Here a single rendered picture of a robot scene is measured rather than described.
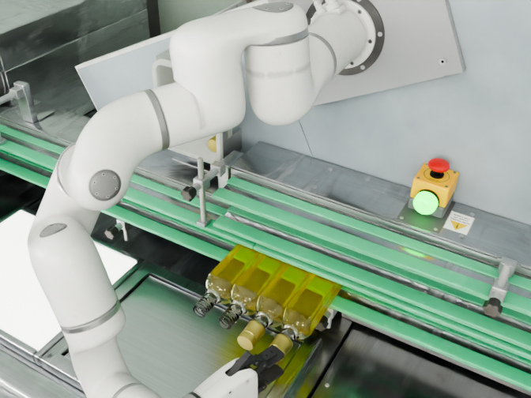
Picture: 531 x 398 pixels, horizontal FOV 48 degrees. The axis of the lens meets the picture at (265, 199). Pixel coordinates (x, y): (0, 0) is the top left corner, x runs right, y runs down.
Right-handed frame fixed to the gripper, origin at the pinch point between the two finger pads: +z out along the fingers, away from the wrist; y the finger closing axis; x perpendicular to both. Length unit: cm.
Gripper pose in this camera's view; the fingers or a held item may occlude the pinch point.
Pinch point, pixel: (270, 364)
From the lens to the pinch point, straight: 107.5
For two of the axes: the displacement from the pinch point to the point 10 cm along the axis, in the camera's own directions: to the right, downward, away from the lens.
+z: 7.4, -3.6, 5.6
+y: 0.1, -8.3, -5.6
